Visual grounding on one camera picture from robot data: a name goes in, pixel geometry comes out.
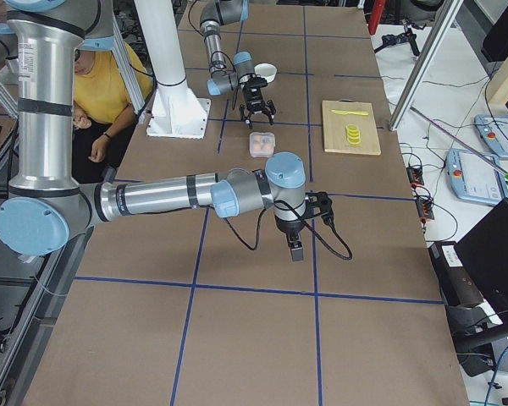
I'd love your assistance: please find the blue teach pendant far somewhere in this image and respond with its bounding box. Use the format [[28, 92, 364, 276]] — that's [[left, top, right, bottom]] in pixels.
[[474, 115, 508, 159]]

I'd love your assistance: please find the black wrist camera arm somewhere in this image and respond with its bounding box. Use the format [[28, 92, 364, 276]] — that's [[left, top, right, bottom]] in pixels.
[[246, 76, 268, 91], [305, 191, 334, 227]]

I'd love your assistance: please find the lemon slice one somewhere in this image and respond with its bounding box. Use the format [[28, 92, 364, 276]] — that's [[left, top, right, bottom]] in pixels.
[[347, 138, 361, 146]]

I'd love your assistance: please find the blue teach pendant near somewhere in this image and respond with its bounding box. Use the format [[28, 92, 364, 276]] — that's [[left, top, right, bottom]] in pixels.
[[446, 148, 508, 206]]

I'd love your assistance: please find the black tripod clamp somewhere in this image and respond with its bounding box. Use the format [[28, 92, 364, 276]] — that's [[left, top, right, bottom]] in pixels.
[[374, 19, 426, 57]]

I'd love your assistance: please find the aluminium frame post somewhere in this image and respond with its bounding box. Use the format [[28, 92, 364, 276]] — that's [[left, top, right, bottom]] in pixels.
[[389, 0, 463, 131]]

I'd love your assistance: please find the white round bowl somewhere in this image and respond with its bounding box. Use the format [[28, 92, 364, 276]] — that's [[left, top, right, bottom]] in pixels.
[[255, 63, 278, 84]]

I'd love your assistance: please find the black monitor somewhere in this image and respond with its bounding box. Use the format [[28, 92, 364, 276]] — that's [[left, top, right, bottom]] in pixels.
[[456, 198, 508, 312]]

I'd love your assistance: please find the person in yellow shirt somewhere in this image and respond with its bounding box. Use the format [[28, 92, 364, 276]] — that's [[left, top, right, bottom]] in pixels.
[[72, 50, 138, 184]]

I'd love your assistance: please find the clear plastic egg box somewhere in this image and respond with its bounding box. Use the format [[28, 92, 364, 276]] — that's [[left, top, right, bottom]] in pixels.
[[249, 132, 276, 157]]

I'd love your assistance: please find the yellow plastic knife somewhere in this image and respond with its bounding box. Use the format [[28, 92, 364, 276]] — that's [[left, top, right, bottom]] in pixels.
[[331, 109, 369, 117]]

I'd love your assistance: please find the blue teach pendant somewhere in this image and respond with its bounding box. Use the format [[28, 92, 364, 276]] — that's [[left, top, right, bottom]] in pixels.
[[474, 115, 508, 159], [446, 148, 508, 206]]

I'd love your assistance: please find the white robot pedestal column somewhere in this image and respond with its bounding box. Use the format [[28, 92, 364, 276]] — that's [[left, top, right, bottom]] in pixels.
[[135, 0, 211, 139]]

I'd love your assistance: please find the red cylinder object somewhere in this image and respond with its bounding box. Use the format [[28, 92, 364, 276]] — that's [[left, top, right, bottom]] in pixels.
[[367, 0, 386, 36]]

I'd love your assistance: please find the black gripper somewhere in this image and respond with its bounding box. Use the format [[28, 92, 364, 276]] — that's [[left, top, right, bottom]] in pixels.
[[275, 217, 304, 262], [239, 86, 275, 129]]

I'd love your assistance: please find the lemon slice four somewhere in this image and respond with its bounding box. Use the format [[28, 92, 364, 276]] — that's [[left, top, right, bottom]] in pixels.
[[345, 124, 359, 132]]

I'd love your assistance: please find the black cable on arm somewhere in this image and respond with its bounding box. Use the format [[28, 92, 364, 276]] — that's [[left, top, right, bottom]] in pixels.
[[224, 199, 353, 261], [209, 49, 243, 112]]

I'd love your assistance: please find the wooden cutting board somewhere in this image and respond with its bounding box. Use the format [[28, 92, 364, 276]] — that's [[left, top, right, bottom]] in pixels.
[[322, 100, 381, 156]]

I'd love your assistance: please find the black orange power strip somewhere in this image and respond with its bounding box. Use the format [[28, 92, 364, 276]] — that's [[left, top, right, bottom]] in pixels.
[[406, 165, 434, 223]]

